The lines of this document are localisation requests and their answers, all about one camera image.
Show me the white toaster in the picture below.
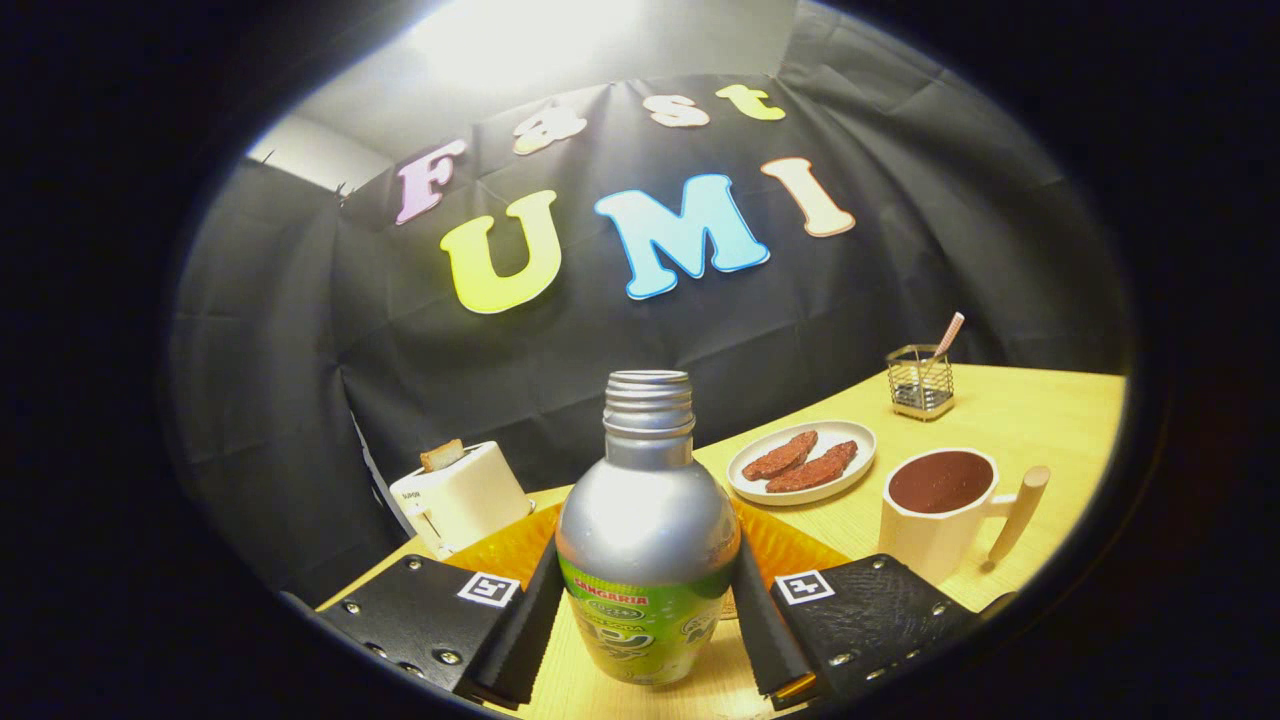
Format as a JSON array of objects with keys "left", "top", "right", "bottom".
[{"left": 388, "top": 440, "right": 534, "bottom": 561}]

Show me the pink striped straw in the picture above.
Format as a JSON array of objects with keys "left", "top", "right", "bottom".
[{"left": 925, "top": 311, "right": 966, "bottom": 376}]

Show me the silver bottle with green label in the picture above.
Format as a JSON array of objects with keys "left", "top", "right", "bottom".
[{"left": 555, "top": 370, "right": 743, "bottom": 688}]

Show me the wire mesh holder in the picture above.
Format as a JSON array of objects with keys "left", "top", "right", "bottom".
[{"left": 886, "top": 344, "right": 956, "bottom": 422}]

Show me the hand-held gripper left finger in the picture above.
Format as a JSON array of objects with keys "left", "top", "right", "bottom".
[{"left": 315, "top": 503, "right": 567, "bottom": 711}]

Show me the white oval plate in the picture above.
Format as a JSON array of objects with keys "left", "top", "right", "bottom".
[{"left": 727, "top": 420, "right": 878, "bottom": 507}]

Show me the brown meat piece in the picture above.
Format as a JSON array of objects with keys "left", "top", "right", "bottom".
[
  {"left": 765, "top": 440, "right": 859, "bottom": 494},
  {"left": 742, "top": 430, "right": 819, "bottom": 482}
]

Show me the wooden table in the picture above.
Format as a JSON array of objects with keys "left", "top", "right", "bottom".
[{"left": 318, "top": 363, "right": 1128, "bottom": 720}]

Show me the white cup with wooden handle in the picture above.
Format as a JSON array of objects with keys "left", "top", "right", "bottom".
[{"left": 878, "top": 447, "right": 1053, "bottom": 586}]

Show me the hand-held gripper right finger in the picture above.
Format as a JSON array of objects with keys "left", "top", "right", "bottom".
[{"left": 733, "top": 500, "right": 1019, "bottom": 711}]

